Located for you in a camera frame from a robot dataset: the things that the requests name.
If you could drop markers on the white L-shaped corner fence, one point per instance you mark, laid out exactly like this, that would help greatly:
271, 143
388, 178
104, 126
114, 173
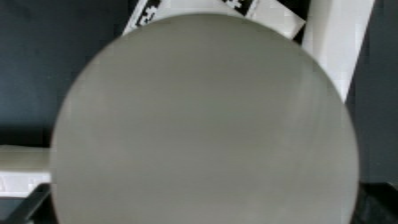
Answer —
54, 33

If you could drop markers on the white lamp bulb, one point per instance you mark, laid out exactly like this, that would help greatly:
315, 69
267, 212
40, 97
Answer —
203, 136

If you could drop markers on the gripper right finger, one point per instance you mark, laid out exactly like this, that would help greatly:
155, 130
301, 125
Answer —
377, 204

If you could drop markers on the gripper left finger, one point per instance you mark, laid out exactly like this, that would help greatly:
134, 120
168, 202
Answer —
34, 211

